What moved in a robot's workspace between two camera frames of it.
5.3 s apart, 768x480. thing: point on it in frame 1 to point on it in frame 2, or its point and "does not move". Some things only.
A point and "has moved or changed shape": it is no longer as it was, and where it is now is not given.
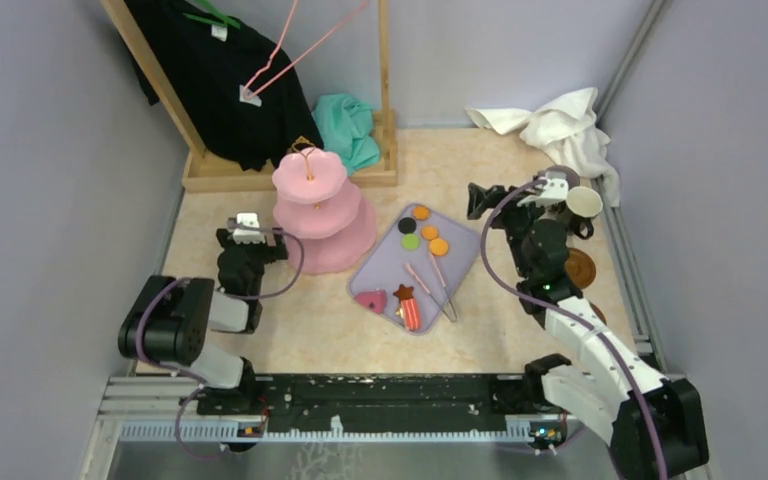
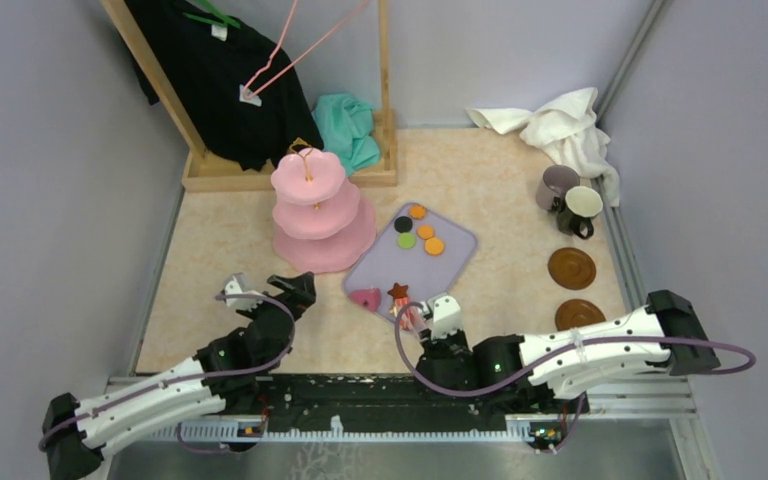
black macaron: x=407 y=225 does not move
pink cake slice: x=374 y=300 has moved or changed shape
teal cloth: x=346 y=128 does not move
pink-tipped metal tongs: x=452 y=317 to x=415 y=316
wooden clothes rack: x=207 y=172 does not move
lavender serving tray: x=413 y=269 does not move
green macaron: x=410 y=242 does not move
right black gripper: x=511 y=204 to x=432 y=346
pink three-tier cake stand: x=313 y=203 does not move
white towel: x=566 y=130 does not move
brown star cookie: x=404 y=292 has moved or changed shape
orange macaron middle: x=429 y=232 does not move
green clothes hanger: x=212 y=6 does not move
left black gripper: x=271 y=251 to x=300 y=289
